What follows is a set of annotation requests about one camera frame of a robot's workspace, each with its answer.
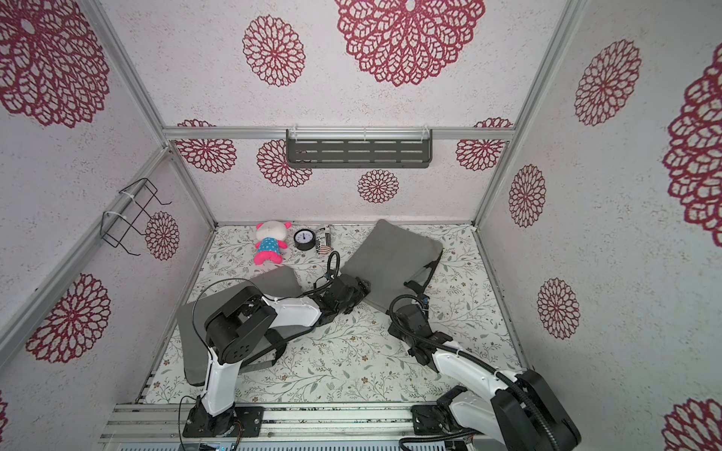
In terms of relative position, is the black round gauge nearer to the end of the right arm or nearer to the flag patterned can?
the flag patterned can

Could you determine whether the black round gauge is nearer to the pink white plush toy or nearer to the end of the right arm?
the pink white plush toy

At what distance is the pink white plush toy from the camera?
41.3 inches

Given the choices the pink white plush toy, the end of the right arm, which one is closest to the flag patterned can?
the pink white plush toy

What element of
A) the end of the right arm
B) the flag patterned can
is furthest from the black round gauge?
the end of the right arm

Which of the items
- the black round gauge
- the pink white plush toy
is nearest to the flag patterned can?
the black round gauge

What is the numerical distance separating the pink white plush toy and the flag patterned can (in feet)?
0.44

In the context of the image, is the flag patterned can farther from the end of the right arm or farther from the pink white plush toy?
the end of the right arm

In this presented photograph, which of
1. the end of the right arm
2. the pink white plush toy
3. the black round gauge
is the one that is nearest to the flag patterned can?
the black round gauge

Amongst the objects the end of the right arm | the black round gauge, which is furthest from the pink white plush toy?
the end of the right arm

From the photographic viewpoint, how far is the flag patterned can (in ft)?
3.66

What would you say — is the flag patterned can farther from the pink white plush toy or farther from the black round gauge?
the pink white plush toy
